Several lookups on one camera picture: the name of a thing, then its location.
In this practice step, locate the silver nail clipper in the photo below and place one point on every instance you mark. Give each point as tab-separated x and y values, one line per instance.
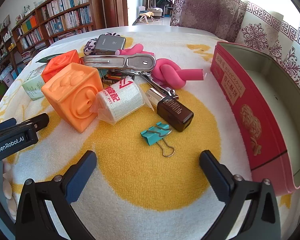
173	94

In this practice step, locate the white patterned curtain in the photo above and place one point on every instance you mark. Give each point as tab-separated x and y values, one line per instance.
255	30

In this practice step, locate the yellow white printed towel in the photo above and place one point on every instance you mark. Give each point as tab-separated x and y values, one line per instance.
145	180

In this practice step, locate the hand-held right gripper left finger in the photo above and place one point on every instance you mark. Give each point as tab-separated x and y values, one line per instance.
81	172

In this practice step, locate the teal binder clip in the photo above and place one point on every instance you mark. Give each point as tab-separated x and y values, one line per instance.
152	133

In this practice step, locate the white bandage roll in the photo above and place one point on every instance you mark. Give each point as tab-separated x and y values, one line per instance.
122	100

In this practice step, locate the small wooden stool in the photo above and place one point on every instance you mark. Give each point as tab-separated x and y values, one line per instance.
146	15

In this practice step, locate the person's left hand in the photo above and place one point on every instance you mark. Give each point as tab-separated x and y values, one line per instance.
7	188

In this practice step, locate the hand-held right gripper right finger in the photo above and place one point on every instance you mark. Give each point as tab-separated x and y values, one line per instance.
215	175

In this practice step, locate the red rectangular tin box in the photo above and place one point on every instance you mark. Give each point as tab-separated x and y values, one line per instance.
240	100

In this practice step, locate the leopard print scrunchie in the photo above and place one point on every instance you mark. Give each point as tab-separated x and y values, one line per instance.
90	46

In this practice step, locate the pale green ointment box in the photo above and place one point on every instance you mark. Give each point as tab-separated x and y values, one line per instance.
32	85

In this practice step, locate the dark orange rubber cube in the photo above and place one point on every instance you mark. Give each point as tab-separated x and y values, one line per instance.
62	62

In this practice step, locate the white plastic bin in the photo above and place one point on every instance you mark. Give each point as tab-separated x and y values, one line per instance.
6	76

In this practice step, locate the brown bottle with silver cap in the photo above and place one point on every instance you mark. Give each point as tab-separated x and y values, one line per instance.
175	115

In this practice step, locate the pink foam hair curler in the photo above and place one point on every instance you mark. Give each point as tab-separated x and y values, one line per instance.
133	48
170	73

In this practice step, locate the grey power bank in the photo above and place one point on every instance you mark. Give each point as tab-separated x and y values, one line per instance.
110	43

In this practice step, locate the small black orange object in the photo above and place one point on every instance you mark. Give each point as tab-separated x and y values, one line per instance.
115	76

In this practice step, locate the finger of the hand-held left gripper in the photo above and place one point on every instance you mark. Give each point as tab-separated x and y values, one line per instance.
5	123
41	120

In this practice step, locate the grey armchair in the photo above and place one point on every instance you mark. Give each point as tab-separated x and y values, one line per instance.
156	12

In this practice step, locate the wooden bookshelf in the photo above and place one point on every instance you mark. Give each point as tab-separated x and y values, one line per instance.
93	5

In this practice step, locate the purple sheer patterned curtain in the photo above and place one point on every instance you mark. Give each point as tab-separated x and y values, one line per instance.
205	5

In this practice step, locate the wooden door frame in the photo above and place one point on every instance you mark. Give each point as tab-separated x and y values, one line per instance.
120	2

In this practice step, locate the light orange rubber cube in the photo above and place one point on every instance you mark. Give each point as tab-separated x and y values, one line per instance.
72	97

